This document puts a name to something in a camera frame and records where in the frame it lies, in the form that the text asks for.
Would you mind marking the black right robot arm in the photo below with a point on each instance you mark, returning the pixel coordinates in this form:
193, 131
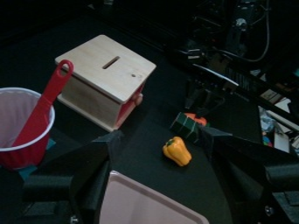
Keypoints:
240, 26

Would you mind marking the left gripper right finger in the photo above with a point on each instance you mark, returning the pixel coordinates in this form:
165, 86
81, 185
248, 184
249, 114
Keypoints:
256, 175

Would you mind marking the small wooden ball knob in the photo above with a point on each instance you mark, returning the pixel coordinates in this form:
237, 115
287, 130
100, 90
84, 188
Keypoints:
137, 99

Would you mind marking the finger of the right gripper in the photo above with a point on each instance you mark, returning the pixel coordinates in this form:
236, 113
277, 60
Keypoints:
212, 106
193, 94

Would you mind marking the pink plastic tray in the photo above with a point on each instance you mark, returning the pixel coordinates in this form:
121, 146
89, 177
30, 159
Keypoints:
136, 204

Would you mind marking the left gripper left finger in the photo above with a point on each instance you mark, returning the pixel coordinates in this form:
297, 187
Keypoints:
69, 180

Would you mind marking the yellow toy bell pepper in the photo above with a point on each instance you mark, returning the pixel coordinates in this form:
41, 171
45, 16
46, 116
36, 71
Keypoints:
176, 151

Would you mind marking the black sushi roll block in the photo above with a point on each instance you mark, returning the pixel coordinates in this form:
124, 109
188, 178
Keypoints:
184, 127

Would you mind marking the red plastic cup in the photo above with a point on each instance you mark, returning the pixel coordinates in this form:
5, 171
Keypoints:
14, 116

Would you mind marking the blue cup holder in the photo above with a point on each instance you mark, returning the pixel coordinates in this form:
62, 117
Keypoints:
26, 172

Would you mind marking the wooden box with red front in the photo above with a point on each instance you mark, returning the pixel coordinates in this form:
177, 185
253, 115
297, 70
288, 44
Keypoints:
104, 73

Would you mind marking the orange toy carrot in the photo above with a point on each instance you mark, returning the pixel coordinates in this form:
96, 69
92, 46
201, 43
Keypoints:
198, 119

